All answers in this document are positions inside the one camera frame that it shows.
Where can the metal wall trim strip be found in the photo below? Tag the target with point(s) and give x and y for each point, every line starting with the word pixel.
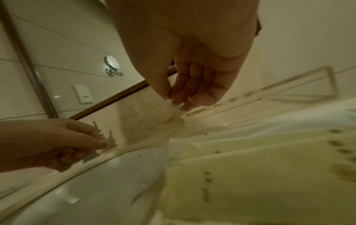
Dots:
pixel 27 61

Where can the white sink basin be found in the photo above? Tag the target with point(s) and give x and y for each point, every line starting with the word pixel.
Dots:
pixel 97 186

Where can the bronze framed wall mirror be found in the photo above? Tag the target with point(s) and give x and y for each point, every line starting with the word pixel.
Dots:
pixel 69 33

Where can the person's right hand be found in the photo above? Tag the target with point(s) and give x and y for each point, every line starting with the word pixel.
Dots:
pixel 172 33

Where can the white wall socket plate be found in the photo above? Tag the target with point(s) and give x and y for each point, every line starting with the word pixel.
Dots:
pixel 83 94

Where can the round chrome wall fixture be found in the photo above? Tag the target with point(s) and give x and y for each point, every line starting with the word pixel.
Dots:
pixel 111 62

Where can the person's left hand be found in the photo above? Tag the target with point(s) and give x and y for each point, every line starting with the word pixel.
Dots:
pixel 33 142

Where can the clear acrylic tray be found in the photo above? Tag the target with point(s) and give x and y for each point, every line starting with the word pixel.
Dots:
pixel 331 83

